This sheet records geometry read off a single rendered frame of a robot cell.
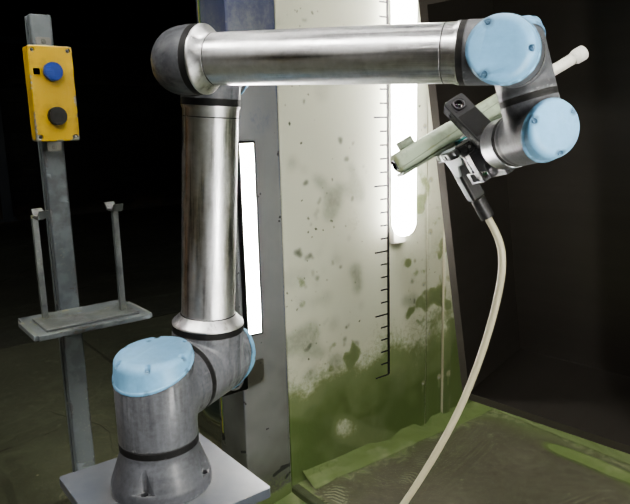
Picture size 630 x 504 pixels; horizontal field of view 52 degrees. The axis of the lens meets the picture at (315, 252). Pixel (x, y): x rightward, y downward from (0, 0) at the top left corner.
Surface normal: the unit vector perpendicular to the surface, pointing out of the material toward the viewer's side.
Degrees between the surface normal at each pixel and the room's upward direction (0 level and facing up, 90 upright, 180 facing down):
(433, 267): 90
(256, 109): 90
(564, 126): 86
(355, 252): 90
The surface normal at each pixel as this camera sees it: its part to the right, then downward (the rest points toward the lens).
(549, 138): 0.22, 0.11
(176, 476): 0.52, -0.20
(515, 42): -0.33, 0.19
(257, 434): 0.61, 0.14
